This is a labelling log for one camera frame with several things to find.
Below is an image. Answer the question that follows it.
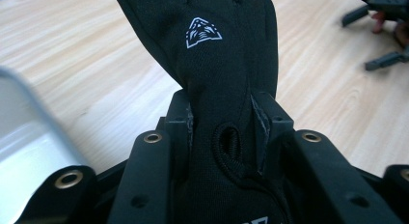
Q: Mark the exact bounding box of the black glove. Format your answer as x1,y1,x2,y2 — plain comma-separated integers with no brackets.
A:
111,0,294,224

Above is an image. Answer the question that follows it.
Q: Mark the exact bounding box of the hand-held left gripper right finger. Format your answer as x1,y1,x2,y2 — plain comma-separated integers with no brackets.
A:
250,91,295,175

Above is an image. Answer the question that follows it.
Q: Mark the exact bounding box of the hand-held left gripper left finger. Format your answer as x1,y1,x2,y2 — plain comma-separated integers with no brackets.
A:
156,89,195,175

